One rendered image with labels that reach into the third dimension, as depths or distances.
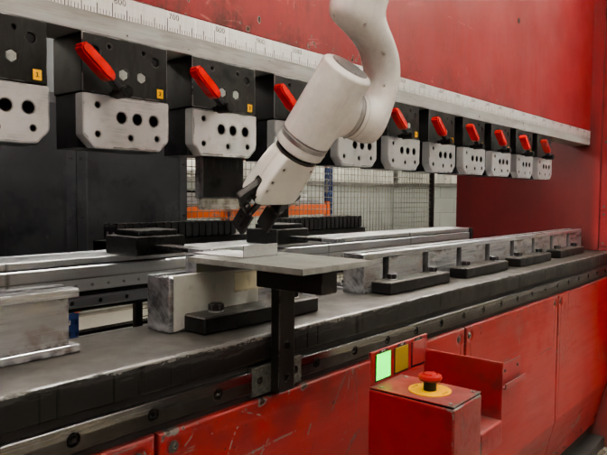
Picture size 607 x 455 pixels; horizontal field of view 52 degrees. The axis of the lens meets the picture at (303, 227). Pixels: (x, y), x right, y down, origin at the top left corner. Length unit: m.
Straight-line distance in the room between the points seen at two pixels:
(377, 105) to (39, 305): 0.59
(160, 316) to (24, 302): 0.25
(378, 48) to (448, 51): 0.83
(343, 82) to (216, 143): 0.27
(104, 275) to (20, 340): 0.38
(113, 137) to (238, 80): 0.29
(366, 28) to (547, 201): 2.20
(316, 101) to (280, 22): 0.34
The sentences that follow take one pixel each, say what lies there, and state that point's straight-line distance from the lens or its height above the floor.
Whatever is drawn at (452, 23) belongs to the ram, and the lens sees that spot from 1.86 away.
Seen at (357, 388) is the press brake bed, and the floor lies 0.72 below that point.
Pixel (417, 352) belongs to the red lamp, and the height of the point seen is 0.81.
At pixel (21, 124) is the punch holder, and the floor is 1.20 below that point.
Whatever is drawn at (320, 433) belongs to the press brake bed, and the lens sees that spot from 1.23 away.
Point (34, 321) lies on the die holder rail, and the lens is 0.95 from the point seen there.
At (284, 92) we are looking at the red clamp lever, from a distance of 1.18.
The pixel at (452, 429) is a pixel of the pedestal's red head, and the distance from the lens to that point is 1.04.
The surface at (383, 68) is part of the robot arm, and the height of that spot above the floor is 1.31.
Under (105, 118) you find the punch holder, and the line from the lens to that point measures 0.97.
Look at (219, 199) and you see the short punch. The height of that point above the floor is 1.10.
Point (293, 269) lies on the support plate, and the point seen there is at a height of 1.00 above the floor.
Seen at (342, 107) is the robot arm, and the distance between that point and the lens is 0.95.
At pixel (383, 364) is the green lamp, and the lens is 1.12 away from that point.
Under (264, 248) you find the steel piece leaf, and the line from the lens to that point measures 1.08.
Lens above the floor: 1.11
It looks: 3 degrees down
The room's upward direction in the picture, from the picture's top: straight up
